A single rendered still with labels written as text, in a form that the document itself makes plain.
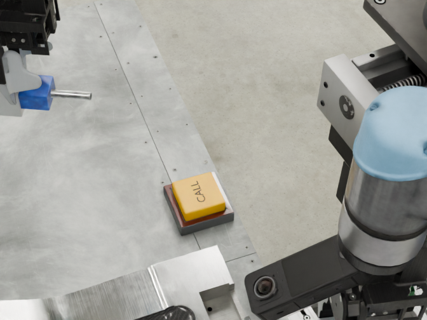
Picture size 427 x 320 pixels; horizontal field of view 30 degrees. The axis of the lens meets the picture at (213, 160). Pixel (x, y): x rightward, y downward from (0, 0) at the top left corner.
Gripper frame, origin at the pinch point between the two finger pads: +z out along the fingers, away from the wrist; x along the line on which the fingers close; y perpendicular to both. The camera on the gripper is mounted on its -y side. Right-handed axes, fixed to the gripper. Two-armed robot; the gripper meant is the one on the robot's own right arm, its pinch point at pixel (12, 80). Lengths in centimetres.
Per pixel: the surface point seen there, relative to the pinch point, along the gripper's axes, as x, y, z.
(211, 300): -26.8, 29.8, 8.8
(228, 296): -25.9, 31.8, 8.8
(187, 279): -25.7, 26.8, 6.1
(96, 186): -5.8, 11.2, 15.1
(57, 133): 4.2, 3.3, 15.1
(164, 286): -26.8, 24.1, 6.1
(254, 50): 114, 33, 95
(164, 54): 109, 5, 95
